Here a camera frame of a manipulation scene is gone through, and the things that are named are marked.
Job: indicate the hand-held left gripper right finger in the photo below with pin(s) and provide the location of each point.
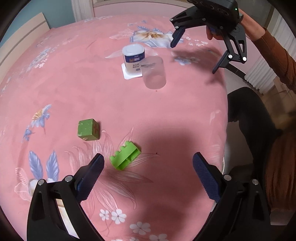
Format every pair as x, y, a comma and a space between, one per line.
205, 176

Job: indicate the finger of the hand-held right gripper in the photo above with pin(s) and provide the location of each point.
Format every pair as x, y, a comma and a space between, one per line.
238, 44
177, 37

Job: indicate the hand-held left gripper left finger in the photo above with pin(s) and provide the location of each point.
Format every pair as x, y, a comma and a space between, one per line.
92, 176

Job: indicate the green toy brick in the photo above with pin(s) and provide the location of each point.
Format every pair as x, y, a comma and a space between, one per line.
124, 156

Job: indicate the clear plastic cup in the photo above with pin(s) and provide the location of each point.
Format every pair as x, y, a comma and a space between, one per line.
153, 74

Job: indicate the white blue jar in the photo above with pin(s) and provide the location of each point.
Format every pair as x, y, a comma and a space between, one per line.
133, 58

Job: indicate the person's right forearm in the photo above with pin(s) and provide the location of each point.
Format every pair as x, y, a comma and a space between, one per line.
275, 53

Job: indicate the person's right hand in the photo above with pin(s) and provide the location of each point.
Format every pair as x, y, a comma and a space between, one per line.
210, 33

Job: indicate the white radiator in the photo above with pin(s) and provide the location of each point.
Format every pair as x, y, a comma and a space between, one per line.
260, 76

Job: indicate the green wooden cube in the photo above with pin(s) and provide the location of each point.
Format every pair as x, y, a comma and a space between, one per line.
88, 129

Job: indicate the white square card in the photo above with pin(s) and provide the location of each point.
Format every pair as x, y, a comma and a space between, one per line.
129, 75

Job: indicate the pink floral blanket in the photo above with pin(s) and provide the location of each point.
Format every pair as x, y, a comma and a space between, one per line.
115, 104

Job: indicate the person's brown sweater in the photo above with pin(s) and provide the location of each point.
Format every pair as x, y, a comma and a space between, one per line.
282, 176

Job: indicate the cream bed headboard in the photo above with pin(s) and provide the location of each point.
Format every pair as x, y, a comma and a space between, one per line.
20, 39

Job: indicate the white ribbed wall trim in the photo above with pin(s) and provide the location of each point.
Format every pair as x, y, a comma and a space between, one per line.
82, 10

